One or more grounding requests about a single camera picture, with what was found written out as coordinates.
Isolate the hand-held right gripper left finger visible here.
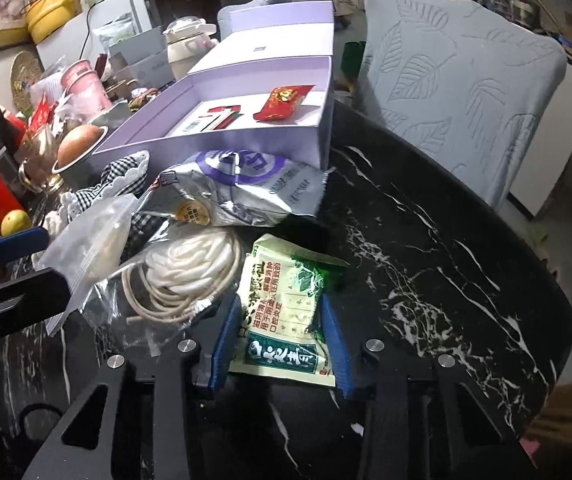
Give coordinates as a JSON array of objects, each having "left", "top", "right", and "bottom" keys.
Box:
[{"left": 20, "top": 292, "right": 244, "bottom": 480}]

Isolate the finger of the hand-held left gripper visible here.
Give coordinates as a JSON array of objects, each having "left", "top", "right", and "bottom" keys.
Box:
[
  {"left": 0, "top": 226, "right": 50, "bottom": 281},
  {"left": 0, "top": 269, "right": 71, "bottom": 346}
]

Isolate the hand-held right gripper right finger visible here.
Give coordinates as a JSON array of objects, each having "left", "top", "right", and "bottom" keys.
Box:
[{"left": 318, "top": 292, "right": 539, "bottom": 480}]

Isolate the green white packet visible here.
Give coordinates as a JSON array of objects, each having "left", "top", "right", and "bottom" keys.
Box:
[{"left": 228, "top": 232, "right": 349, "bottom": 388}]

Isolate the clear bag with white pads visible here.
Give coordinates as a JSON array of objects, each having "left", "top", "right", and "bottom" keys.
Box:
[{"left": 33, "top": 195, "right": 139, "bottom": 336}]

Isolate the clear bag with white cord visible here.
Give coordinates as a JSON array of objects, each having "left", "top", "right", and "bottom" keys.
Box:
[{"left": 78, "top": 225, "right": 244, "bottom": 356}]

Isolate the gingham cloth with white lace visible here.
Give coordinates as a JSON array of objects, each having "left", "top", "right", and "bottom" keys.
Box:
[{"left": 58, "top": 150, "right": 151, "bottom": 211}]

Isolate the black white gingham scrunchie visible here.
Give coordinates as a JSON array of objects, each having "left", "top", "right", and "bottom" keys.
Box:
[{"left": 128, "top": 210, "right": 167, "bottom": 241}]

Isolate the silver purple snack bag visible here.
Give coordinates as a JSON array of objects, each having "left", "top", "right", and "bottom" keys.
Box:
[{"left": 140, "top": 149, "right": 334, "bottom": 228}]

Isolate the lavender gift box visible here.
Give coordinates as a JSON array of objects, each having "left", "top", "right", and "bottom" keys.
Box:
[{"left": 90, "top": 0, "right": 337, "bottom": 171}]

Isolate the yellow lemon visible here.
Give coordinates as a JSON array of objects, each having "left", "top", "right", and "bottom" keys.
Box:
[{"left": 0, "top": 209, "right": 32, "bottom": 237}]

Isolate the glass mug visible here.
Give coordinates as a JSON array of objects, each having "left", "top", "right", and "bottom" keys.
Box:
[{"left": 16, "top": 125, "right": 66, "bottom": 193}]

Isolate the metal bowl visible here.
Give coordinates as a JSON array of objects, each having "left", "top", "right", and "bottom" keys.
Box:
[{"left": 53, "top": 127, "right": 109, "bottom": 188}]

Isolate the red snack packet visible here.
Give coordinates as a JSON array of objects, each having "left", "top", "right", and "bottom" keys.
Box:
[{"left": 26, "top": 95, "right": 61, "bottom": 136}]

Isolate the round woven mat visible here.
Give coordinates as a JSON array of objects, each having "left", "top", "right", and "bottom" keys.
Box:
[{"left": 10, "top": 49, "right": 45, "bottom": 111}]

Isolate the pink cup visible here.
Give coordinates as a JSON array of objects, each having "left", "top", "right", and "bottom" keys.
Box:
[{"left": 60, "top": 58, "right": 111, "bottom": 111}]

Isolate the white blue small packet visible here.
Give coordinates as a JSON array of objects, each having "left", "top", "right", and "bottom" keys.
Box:
[{"left": 166, "top": 107, "right": 221, "bottom": 136}]

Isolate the white cardboard box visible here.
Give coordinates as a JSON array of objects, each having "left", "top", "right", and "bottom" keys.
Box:
[{"left": 108, "top": 25, "right": 174, "bottom": 86}]

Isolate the red green small packet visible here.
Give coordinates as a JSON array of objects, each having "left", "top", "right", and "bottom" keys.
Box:
[{"left": 206, "top": 104, "right": 244, "bottom": 131}]

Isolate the yellow pot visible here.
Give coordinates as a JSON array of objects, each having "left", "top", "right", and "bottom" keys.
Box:
[{"left": 20, "top": 0, "right": 91, "bottom": 45}]

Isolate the red foil packet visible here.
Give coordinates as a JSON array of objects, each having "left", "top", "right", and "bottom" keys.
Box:
[{"left": 252, "top": 84, "right": 317, "bottom": 123}]

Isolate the white fridge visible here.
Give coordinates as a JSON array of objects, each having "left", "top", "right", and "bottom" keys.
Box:
[{"left": 36, "top": 0, "right": 154, "bottom": 91}]

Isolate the cream electric kettle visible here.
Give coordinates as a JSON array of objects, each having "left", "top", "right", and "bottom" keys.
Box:
[{"left": 163, "top": 17, "right": 219, "bottom": 81}]

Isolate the chair with leaf-pattern cover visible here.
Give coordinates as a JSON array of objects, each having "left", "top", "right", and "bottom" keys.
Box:
[
  {"left": 216, "top": 0, "right": 289, "bottom": 41},
  {"left": 356, "top": 0, "right": 567, "bottom": 211}
]

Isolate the dark green container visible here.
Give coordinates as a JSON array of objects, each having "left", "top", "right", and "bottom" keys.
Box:
[{"left": 341, "top": 40, "right": 367, "bottom": 93}]

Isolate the white cabinet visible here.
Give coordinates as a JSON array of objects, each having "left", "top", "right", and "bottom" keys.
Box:
[{"left": 508, "top": 55, "right": 572, "bottom": 221}]

